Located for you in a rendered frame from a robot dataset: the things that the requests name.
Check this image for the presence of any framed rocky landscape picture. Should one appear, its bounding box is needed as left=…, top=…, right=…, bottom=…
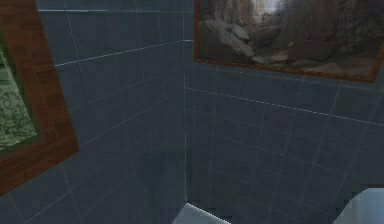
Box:
left=193, top=0, right=384, bottom=84

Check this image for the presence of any wood framed green picture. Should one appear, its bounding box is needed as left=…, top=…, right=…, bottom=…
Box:
left=0, top=0, right=81, bottom=197

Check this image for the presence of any white toilet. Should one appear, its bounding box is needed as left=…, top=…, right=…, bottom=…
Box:
left=171, top=187, right=384, bottom=224

